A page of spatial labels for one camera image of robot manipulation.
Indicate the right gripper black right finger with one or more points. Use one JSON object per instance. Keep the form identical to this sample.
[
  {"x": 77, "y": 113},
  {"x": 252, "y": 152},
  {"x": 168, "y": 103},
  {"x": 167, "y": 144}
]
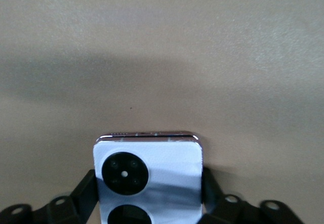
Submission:
[{"x": 222, "y": 208}]

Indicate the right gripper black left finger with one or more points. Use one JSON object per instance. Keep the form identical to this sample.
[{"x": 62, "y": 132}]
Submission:
[{"x": 76, "y": 206}]

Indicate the white folding phone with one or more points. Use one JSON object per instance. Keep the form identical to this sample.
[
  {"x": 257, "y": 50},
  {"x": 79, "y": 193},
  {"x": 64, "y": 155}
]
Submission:
[{"x": 172, "y": 163}]

